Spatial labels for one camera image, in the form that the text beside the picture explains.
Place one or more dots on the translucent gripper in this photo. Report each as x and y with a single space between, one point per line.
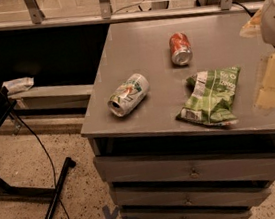
265 99

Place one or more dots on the red coke can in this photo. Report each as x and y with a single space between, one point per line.
180 49

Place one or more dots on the white green soda can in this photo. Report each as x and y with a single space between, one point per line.
128 95

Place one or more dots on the green chip bag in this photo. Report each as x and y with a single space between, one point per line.
212 98

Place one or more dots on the grey drawer cabinet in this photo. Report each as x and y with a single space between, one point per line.
175 119

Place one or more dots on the bottom grey drawer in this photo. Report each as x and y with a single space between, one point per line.
183 213

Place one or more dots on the grey drawer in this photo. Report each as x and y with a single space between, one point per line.
186 168
188 196
183 213

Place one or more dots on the top grey drawer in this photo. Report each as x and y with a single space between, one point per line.
186 168

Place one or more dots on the middle grey drawer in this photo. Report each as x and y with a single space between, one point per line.
188 196

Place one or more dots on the crumpled white plastic wrapper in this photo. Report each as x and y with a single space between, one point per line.
18 85

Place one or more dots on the metal railing frame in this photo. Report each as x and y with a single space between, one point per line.
29 14

